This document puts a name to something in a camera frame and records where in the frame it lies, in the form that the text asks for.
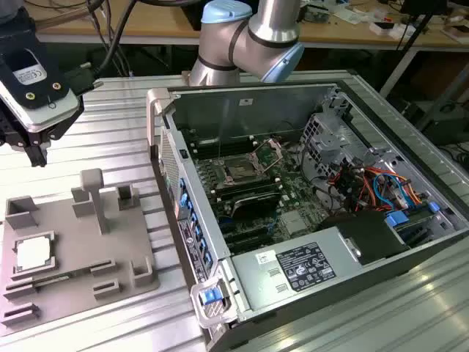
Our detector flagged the perforated metal drive cage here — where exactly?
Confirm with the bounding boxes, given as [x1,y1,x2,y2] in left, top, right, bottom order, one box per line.
[299,112,368,181]

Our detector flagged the brown cardboard box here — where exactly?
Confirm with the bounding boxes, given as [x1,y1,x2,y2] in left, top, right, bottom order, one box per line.
[440,24,469,42]

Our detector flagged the silver chipset heatsink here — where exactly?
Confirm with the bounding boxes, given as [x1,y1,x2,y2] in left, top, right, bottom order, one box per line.
[281,211,308,235]

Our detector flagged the white box black inlay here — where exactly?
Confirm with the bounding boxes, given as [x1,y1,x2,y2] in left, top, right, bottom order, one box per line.
[369,21,408,40]

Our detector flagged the black expansion slot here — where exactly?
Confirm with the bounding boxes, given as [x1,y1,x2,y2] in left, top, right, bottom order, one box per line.
[221,219,274,238]
[225,230,278,254]

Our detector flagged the thick black camera cable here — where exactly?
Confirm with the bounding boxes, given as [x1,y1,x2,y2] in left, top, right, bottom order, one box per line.
[64,0,139,99]

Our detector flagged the blue wire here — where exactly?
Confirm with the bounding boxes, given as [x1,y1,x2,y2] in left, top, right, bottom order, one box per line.
[372,174,408,210]

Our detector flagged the silver rimmed wrist camera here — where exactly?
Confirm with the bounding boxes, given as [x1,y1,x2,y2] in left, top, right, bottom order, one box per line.
[0,47,84,133]

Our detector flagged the black RAM slot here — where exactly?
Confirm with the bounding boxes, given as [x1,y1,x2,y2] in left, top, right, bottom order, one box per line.
[191,134,254,146]
[215,182,283,202]
[213,174,281,192]
[192,142,255,155]

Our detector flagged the large blue plastic clip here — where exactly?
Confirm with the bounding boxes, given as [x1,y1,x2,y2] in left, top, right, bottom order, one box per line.
[385,211,410,229]

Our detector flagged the wooden desk white frame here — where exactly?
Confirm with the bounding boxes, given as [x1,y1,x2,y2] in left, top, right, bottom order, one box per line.
[21,0,206,48]

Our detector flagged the green RAM stick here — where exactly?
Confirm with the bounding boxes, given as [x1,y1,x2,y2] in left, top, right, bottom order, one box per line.
[31,268,95,287]

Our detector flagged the black box on floor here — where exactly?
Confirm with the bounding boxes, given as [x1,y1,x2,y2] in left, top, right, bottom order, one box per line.
[416,101,469,144]

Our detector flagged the grey parts rack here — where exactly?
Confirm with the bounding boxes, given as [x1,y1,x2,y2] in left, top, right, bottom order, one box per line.
[0,168,160,328]

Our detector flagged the red wire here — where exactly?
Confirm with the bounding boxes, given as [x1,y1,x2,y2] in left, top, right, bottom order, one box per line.
[358,167,373,208]

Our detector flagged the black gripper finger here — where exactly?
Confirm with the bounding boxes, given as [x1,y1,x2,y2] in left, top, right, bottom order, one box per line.
[36,107,86,169]
[0,109,40,168]

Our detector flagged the green motherboard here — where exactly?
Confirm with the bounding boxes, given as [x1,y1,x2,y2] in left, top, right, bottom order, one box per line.
[189,134,333,257]

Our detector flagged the thin black cable bundle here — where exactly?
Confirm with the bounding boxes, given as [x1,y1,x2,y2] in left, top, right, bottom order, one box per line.
[86,0,133,78]

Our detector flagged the wooden desk with clutter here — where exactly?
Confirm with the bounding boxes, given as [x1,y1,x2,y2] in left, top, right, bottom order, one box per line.
[295,0,469,97]

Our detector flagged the silver power supply with label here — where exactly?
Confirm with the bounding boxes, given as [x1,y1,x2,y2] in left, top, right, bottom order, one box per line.
[229,224,364,313]

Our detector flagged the black graphics card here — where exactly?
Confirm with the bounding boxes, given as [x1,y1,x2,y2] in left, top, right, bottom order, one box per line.
[229,189,282,221]

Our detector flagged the black plastic air shroud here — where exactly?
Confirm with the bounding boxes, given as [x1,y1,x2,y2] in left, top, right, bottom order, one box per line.
[317,211,412,265]

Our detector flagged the open black PC case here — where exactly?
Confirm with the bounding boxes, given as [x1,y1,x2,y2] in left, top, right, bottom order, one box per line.
[146,69,469,352]

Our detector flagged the metal socket cover frame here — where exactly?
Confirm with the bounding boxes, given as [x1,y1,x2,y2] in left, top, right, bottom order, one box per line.
[250,137,286,174]

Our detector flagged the CPU socket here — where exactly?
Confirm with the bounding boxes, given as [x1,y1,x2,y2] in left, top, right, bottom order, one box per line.
[222,156,258,185]

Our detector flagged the silver square CPU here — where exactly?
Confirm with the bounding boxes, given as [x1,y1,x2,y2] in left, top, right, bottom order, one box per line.
[15,239,53,269]

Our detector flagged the black wire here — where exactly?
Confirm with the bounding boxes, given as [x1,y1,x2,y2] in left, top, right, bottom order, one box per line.
[292,141,352,217]

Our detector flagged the orange wire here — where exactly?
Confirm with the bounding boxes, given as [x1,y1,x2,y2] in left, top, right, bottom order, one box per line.
[361,166,429,207]

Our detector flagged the blue case release latch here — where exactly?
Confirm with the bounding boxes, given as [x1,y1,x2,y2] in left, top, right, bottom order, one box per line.
[200,288,221,306]

